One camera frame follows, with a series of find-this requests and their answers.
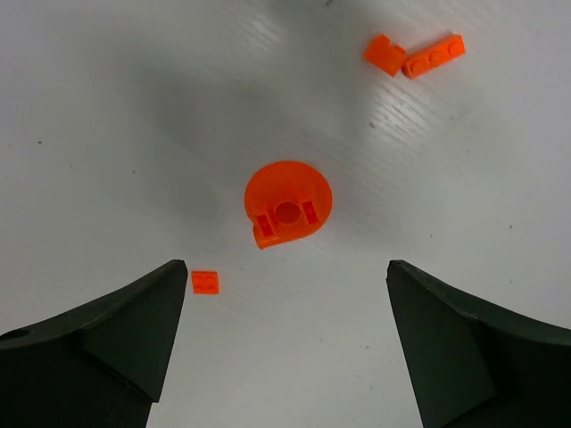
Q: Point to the tiny orange lego stud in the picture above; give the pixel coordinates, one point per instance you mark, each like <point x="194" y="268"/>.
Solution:
<point x="205" y="282"/>

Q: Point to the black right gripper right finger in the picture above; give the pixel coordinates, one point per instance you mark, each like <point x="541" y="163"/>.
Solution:
<point x="473" y="363"/>

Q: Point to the orange round lego piece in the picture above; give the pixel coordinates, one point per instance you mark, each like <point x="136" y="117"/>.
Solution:
<point x="286" y="201"/>

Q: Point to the small orange lego pair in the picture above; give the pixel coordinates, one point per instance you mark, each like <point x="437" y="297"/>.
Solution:
<point x="385" y="55"/>

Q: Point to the orange 1x3 lego plate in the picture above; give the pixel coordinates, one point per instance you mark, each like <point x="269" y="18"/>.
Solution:
<point x="433" y="56"/>

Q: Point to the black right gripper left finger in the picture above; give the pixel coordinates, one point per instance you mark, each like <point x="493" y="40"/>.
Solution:
<point x="102" y="364"/>

